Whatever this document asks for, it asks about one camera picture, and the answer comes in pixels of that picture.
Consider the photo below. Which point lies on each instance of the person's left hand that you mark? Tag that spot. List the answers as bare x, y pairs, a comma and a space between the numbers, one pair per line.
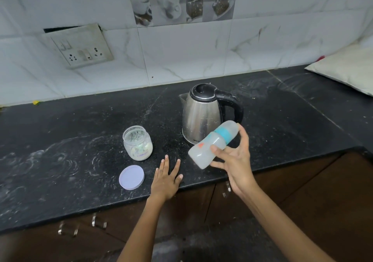
164, 184

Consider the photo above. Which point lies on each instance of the person's right hand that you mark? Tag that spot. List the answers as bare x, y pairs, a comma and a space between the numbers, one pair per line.
237, 165

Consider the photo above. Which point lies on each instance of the lilac round jar lid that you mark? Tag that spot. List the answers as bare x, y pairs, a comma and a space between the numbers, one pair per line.
131, 177

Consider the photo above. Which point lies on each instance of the clear plastic baby bottle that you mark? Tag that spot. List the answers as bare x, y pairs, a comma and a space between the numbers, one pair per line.
205, 152

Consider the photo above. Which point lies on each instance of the clear powder jar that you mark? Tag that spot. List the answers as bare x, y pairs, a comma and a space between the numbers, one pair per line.
138, 143

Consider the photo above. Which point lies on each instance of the steel electric kettle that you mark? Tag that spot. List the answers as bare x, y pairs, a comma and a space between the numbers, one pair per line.
204, 116

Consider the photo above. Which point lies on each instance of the person's left forearm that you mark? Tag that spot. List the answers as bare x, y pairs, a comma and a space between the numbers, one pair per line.
140, 229

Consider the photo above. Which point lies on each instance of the person's right forearm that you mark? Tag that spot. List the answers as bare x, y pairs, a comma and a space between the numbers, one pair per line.
285, 229

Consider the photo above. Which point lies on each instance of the red object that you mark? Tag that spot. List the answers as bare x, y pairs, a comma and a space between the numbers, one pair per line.
320, 58

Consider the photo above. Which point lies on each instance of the white sack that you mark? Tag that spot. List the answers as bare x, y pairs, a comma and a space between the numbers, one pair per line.
346, 66

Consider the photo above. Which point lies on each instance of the white wall switch socket plate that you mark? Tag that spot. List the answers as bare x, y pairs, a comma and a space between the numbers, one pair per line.
80, 47

